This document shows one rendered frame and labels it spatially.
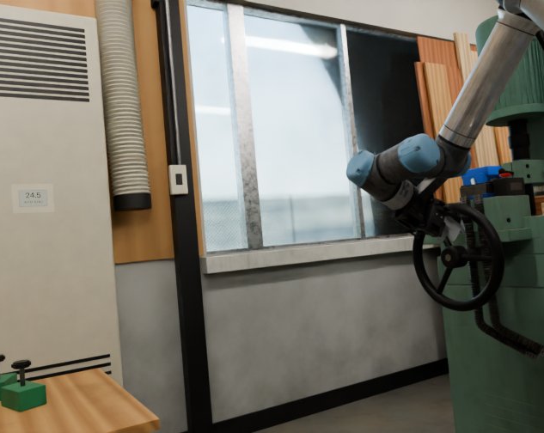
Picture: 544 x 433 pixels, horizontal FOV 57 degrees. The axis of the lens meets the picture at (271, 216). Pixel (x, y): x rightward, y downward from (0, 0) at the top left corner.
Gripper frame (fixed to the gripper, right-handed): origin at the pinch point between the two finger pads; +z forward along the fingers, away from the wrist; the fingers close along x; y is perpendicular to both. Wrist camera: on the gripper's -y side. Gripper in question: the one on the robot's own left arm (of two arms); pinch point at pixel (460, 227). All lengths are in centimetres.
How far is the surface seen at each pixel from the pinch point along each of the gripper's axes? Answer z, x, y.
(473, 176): 75, -71, -71
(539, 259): 25.7, 4.5, -3.0
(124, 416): -48, -35, 70
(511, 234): 14.6, 3.3, -5.1
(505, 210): 12.8, 1.4, -11.2
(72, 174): -79, -105, 10
